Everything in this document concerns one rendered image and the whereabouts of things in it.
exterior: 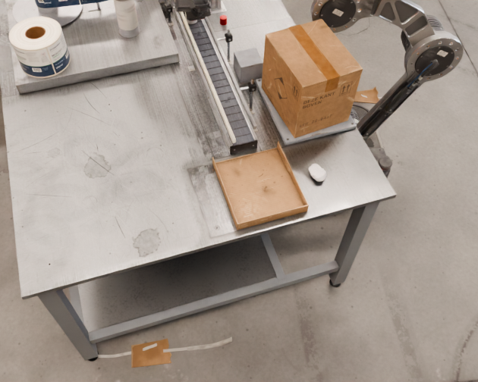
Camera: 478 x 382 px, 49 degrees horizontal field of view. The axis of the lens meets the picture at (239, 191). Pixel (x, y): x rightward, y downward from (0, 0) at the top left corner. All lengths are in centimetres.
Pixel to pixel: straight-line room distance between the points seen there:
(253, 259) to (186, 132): 71
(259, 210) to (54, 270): 71
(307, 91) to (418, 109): 172
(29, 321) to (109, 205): 98
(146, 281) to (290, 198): 85
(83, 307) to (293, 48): 138
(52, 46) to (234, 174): 87
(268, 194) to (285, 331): 87
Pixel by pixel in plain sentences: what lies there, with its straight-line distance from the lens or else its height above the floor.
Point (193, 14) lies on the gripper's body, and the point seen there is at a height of 99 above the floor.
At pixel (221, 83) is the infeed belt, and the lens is 217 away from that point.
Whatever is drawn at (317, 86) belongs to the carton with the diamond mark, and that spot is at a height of 110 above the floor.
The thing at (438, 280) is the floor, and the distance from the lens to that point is 283.
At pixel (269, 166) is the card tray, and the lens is 195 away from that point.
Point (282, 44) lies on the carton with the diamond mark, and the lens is 199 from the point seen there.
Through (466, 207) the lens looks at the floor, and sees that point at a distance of 312.
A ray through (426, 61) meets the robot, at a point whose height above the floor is 89.
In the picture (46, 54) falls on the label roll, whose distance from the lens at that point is 224.
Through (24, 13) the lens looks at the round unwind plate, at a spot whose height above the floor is 89.
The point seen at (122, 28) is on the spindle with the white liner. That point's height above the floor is 92.
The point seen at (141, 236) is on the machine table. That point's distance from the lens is 181.
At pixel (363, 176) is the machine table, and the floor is 83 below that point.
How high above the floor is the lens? 239
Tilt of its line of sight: 55 degrees down
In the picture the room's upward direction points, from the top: 2 degrees clockwise
